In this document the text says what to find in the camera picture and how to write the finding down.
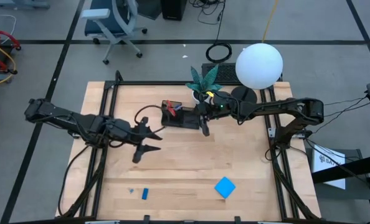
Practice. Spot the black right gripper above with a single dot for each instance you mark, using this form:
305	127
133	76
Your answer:
219	107

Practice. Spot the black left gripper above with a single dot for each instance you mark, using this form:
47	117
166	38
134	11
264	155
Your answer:
139	137

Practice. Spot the black mesh desk organizer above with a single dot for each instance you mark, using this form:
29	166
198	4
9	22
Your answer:
185	121

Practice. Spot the purple highlighter pen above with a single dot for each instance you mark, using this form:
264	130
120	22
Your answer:
178	108

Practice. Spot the blue sticky note pad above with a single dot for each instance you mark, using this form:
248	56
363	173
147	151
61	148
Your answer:
225	187

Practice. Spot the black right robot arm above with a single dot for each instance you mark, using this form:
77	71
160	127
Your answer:
281	105

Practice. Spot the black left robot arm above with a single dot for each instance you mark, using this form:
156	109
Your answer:
66	119

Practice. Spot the grey office chair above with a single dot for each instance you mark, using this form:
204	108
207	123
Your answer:
104	21

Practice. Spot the yellow gripper tag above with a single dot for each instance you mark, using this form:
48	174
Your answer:
210	93

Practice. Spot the white plant pot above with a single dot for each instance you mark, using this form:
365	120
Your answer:
196	98

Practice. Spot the green snake plant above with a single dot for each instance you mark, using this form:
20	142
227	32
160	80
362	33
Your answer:
203	81

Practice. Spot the black grid floor mat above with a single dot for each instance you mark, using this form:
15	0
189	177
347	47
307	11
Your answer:
227	73

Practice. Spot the small blue eraser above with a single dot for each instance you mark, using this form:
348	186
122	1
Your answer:
145	193

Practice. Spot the small blue scrap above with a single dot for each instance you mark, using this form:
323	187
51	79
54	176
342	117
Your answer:
131	190

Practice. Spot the white globe lamp black stand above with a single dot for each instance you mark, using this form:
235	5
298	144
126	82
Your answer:
259	65

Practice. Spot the black table edge clip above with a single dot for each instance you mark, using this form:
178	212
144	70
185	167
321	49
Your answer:
146	218
237	219

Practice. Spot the black computer tower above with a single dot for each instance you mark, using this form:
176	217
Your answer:
173	9

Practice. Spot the white printed paper sheet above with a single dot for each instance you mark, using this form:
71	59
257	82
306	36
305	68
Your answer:
328	168

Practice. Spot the silver frame bracket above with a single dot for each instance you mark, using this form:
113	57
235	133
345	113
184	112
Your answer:
271	132

